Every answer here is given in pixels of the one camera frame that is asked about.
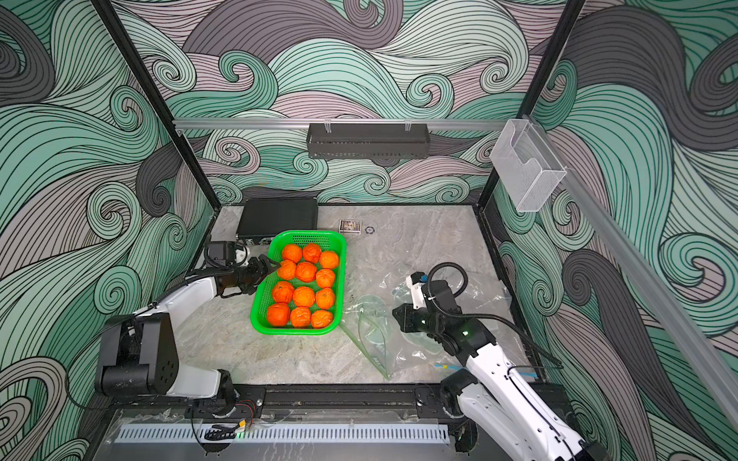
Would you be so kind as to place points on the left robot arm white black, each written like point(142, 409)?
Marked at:
point(138, 355)

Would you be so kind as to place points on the small card box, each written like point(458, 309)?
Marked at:
point(350, 226)

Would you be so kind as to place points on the aluminium wall rail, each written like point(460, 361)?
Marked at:
point(258, 123)
point(705, 360)

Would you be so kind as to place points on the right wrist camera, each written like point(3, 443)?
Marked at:
point(416, 282)

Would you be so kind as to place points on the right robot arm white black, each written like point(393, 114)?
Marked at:
point(488, 390)

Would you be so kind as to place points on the eleventh orange fruit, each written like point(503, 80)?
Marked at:
point(300, 317)

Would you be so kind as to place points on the clear acrylic wall holder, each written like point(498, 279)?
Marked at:
point(525, 160)

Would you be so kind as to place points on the aluminium wall rail right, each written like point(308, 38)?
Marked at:
point(705, 360)

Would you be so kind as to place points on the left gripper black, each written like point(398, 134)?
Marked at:
point(258, 273)

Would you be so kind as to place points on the black wall tray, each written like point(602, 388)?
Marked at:
point(385, 142)

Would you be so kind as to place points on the aluminium wall rail back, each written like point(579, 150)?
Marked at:
point(258, 123)

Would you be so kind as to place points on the black hard case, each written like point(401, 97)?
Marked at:
point(262, 218)

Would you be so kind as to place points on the green-zip bag of oranges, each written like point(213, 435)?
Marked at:
point(369, 324)

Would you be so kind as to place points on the twelfth orange fruit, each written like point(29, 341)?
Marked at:
point(321, 319)

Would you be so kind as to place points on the white slotted cable duct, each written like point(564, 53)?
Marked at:
point(286, 433)

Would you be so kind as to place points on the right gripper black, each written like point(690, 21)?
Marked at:
point(406, 321)

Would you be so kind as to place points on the orange fruit taken out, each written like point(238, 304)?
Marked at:
point(292, 252)

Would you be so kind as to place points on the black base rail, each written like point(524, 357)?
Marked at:
point(424, 400)

